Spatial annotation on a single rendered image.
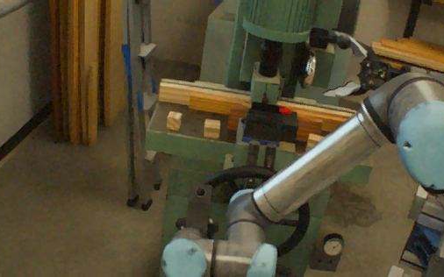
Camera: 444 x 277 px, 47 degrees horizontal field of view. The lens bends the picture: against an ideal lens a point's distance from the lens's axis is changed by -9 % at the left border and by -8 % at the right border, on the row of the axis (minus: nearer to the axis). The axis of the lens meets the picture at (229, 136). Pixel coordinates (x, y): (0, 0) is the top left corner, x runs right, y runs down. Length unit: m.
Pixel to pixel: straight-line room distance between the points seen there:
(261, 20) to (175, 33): 2.75
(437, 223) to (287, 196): 0.81
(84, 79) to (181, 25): 1.38
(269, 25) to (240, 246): 0.62
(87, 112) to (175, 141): 1.59
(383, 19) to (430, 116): 3.12
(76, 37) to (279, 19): 1.59
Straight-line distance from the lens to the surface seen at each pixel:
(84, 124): 2.98
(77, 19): 2.75
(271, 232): 1.56
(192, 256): 0.90
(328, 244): 1.52
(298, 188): 0.96
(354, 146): 0.93
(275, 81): 1.46
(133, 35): 2.21
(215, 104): 1.52
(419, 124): 0.76
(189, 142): 1.41
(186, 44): 4.09
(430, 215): 1.70
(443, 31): 3.93
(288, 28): 1.36
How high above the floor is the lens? 1.61
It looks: 30 degrees down
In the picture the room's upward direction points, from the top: 10 degrees clockwise
